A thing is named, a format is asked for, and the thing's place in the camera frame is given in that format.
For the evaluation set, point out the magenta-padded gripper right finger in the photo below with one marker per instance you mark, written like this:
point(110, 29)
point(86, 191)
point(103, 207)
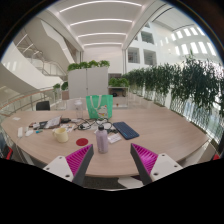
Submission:
point(164, 165)

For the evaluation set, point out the shelf unit with plants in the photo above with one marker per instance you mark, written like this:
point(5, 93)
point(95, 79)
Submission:
point(118, 87)

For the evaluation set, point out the red and black chair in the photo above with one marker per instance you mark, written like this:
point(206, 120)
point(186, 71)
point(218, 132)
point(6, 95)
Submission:
point(6, 154)

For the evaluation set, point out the tall white cabinet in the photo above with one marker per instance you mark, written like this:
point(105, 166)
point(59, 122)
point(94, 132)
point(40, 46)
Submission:
point(88, 82)

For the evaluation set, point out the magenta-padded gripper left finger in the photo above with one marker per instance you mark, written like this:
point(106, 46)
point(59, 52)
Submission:
point(60, 168)

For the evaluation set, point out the black office chair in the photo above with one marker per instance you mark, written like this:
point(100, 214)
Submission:
point(43, 106)

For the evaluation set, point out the white chair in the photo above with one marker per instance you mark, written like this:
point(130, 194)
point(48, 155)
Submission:
point(131, 182)

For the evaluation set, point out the purple drink bottle black cap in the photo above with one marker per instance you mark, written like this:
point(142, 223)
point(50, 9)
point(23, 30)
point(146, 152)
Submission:
point(102, 141)

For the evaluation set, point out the cream yellow mug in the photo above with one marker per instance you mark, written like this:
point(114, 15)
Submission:
point(61, 135)

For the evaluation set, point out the green plants atop cabinet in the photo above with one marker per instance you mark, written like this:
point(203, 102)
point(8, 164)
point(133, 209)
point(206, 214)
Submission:
point(88, 64)

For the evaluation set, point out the dark blue keyboard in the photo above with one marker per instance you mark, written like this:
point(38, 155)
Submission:
point(126, 130)

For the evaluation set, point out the brown book with papers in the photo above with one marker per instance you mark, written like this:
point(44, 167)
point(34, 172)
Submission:
point(53, 122)

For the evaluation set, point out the flat round red coaster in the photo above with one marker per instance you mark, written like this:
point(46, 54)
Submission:
point(82, 142)

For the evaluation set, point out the green tote bag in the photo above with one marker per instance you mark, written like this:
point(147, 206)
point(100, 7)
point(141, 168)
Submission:
point(99, 106)

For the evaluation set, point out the row of green hedge plants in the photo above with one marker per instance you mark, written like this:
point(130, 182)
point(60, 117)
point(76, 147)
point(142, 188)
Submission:
point(196, 80)

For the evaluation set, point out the clear shaker bottle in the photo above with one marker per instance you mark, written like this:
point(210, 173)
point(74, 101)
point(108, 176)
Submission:
point(78, 110)

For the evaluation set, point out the white paper card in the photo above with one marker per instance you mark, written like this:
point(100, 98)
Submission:
point(115, 138)

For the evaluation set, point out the group of ceiling light strips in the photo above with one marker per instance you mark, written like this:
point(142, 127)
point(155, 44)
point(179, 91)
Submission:
point(100, 33)

